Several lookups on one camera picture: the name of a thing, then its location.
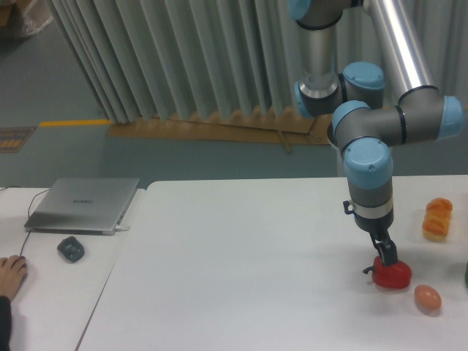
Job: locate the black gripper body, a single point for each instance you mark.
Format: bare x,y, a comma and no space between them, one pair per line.
374,220

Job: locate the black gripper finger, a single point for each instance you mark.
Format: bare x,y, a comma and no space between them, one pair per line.
385,247

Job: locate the red bell pepper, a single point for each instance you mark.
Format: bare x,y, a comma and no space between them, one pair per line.
396,276

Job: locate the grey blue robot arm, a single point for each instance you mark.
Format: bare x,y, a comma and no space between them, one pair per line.
372,108

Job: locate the dark sleeve forearm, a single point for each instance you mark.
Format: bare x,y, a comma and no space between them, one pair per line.
6,323

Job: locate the person's hand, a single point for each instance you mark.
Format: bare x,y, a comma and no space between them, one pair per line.
13,272

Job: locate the orange bread loaf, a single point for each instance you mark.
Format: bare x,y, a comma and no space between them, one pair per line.
437,219

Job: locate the brown egg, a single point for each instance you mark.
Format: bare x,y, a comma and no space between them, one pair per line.
427,297

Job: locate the brown cardboard sheet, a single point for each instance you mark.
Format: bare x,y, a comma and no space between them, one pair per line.
287,129

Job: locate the white usb plug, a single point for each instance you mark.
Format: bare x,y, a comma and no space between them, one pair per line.
121,229

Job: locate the pale green folding curtain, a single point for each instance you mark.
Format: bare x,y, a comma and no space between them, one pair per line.
185,58

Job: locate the black small controller device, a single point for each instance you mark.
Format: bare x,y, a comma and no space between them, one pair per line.
71,249

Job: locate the silver closed laptop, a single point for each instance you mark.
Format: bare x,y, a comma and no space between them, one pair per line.
83,205

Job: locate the black computer mouse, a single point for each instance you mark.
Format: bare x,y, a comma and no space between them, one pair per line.
26,266

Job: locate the clear plastic bag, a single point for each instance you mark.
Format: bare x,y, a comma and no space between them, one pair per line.
29,18

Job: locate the cardboard box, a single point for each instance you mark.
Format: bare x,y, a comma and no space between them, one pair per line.
6,7

